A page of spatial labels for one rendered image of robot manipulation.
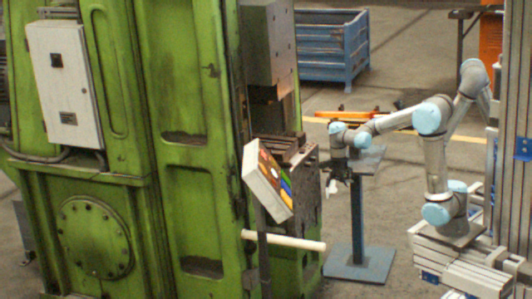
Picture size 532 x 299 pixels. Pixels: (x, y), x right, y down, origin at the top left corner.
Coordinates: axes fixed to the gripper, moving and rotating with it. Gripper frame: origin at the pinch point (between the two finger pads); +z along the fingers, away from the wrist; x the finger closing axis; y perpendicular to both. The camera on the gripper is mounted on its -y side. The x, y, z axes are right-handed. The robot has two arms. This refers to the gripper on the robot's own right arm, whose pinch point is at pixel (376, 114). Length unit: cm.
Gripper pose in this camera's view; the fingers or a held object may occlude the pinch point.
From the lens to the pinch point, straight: 376.3
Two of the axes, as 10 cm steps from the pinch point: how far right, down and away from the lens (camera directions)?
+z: -9.0, -0.7, 4.3
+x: 4.3, -4.0, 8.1
